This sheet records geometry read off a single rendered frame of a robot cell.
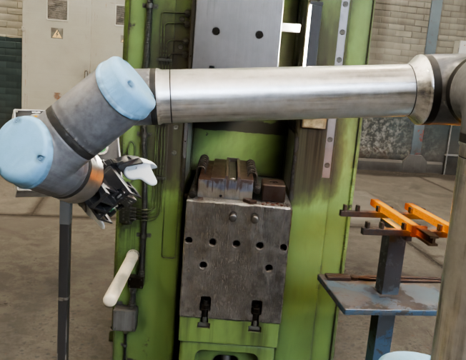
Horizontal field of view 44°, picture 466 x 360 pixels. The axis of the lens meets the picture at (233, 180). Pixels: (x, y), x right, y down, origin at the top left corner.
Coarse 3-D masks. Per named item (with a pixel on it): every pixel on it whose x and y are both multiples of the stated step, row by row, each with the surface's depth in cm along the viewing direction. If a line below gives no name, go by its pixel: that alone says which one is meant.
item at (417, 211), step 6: (408, 204) 206; (414, 204) 206; (414, 210) 202; (420, 210) 198; (420, 216) 197; (426, 216) 193; (432, 216) 191; (432, 222) 189; (438, 222) 186; (444, 222) 184; (444, 228) 182
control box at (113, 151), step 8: (16, 112) 188; (24, 112) 190; (32, 112) 191; (40, 112) 192; (112, 144) 199; (104, 152) 196; (112, 152) 198; (16, 192) 183; (24, 192) 184; (32, 192) 185
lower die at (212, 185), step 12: (216, 168) 229; (228, 168) 225; (240, 168) 232; (204, 180) 210; (216, 180) 210; (228, 180) 210; (240, 180) 210; (252, 180) 210; (204, 192) 211; (216, 192) 211; (228, 192) 211; (240, 192) 211
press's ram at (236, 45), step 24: (216, 0) 198; (240, 0) 198; (264, 0) 198; (216, 24) 199; (240, 24) 199; (264, 24) 199; (288, 24) 218; (216, 48) 201; (240, 48) 201; (264, 48) 201
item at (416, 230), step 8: (376, 200) 208; (384, 208) 198; (392, 216) 191; (400, 216) 187; (400, 224) 185; (408, 224) 180; (416, 224) 179; (416, 232) 175; (424, 232) 169; (424, 240) 169; (432, 240) 166
